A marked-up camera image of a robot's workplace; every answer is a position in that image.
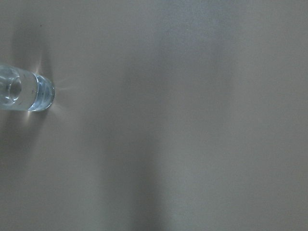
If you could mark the clear glass sauce bottle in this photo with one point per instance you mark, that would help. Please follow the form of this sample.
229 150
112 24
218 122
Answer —
21 90

